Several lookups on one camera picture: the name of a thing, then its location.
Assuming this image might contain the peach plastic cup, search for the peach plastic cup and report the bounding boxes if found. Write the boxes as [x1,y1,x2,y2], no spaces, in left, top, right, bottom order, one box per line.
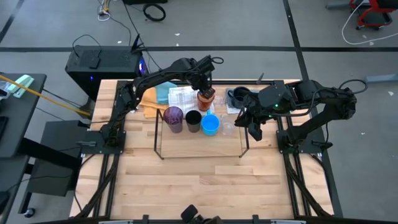
[198,90,215,103]

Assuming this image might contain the grey floor bar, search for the grey floor bar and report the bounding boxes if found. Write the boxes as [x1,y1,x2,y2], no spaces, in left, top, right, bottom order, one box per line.
[363,73,398,85]

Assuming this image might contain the teal cloth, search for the teal cloth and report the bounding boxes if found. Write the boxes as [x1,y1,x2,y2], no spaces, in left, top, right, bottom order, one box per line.
[154,81,178,105]

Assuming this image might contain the mint green stapler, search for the mint green stapler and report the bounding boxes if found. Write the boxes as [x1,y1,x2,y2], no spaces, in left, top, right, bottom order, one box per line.
[6,74,34,99]

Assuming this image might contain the white floor cable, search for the white floor cable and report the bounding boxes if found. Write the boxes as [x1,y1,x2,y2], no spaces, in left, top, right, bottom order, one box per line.
[341,0,398,45]

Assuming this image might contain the white cable bundle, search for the white cable bundle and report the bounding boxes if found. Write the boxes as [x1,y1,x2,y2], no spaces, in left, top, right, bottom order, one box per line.
[96,0,112,22]

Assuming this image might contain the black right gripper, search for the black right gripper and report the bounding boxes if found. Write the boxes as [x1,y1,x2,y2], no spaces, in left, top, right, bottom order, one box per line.
[235,93,274,141]

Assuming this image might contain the orange faceted tumbler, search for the orange faceted tumbler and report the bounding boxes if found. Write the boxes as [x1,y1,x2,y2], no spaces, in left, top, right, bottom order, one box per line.
[197,90,216,112]

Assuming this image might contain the red metal stand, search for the red metal stand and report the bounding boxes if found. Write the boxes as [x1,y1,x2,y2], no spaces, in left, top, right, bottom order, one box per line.
[349,0,394,30]

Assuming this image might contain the black coiled cable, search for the black coiled cable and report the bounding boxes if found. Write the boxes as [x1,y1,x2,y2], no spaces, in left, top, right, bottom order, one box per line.
[142,2,167,22]

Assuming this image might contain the black rolling cart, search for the black rolling cart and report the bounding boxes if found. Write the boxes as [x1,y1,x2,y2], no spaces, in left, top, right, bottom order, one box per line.
[17,119,91,218]

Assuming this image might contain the black computer tower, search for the black computer tower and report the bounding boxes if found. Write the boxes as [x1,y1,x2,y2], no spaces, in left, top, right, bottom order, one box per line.
[64,45,147,100]

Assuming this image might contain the purple faceted tumbler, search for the purple faceted tumbler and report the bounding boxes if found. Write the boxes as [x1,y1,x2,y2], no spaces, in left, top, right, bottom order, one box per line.
[163,106,184,134]

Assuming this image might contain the black enamel mug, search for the black enamel mug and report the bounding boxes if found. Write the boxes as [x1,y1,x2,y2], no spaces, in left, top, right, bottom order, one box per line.
[226,86,252,110]

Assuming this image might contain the black rig frame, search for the black rig frame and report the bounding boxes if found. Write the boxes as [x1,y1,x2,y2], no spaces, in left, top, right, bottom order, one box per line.
[70,79,345,224]

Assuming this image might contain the wooden shelf black frame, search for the wooden shelf black frame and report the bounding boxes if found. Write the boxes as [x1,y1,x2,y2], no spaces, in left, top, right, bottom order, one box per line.
[154,106,250,161]

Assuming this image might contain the white patterned towel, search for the white patterned towel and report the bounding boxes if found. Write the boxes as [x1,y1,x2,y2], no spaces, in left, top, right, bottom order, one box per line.
[167,86,216,118]

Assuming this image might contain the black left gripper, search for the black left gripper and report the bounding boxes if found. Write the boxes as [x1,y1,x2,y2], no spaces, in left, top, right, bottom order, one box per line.
[190,70,216,100]

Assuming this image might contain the tall black plastic cup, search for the tall black plastic cup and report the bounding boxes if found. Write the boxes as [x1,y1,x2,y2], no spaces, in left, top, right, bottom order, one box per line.
[185,110,203,134]

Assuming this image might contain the thick yellow cable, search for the thick yellow cable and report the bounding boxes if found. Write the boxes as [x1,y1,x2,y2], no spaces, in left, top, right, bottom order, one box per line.
[0,75,91,118]

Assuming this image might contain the blue plastic cup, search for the blue plastic cup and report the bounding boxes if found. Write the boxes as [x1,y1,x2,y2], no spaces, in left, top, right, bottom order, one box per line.
[201,109,221,137]

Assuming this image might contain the clear glass cup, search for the clear glass cup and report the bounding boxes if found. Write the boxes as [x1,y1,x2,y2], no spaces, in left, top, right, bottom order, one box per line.
[220,114,237,136]

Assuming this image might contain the black desk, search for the black desk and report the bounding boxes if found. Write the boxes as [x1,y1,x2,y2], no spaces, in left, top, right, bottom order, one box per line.
[0,73,47,159]

